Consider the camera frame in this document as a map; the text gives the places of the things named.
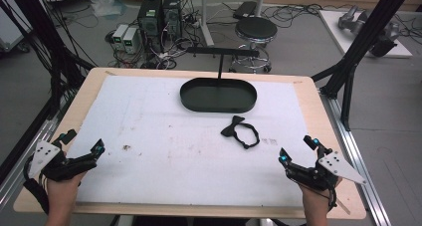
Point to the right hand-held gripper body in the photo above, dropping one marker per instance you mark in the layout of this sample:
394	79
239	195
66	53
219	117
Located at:
338	168

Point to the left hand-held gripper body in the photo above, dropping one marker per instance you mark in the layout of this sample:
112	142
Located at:
44	154

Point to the black bow tie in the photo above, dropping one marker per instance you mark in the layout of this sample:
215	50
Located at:
240	133

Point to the black oval tray with T-bar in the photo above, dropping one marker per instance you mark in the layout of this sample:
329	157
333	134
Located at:
218	96

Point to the person's right hand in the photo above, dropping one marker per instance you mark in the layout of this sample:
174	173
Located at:
315	199

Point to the person's left hand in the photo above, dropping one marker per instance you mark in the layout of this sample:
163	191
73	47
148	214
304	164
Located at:
64	194

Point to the white table mat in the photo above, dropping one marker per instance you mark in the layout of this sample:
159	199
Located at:
185	159

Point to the white floor board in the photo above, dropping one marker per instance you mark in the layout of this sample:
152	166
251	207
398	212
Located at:
345	40

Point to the grey power supply unit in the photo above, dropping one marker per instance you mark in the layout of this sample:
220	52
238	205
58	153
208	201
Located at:
130	40
119	36

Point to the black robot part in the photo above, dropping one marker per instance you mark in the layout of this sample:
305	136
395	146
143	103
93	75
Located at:
383	46

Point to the white equipment case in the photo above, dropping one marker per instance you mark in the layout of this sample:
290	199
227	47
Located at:
10	33

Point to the black round stool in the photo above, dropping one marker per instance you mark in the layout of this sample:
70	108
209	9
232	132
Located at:
256	30

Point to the grey robot part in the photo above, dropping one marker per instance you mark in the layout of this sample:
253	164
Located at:
352	18

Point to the clear plastic bag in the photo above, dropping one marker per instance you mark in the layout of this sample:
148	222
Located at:
106	3

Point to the black computer tower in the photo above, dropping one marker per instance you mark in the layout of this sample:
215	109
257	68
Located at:
150	18
171	13

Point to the black flat box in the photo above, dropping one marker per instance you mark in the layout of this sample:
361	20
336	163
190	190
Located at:
245	9

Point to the black metal frame strut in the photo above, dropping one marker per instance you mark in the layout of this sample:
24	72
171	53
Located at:
365	43

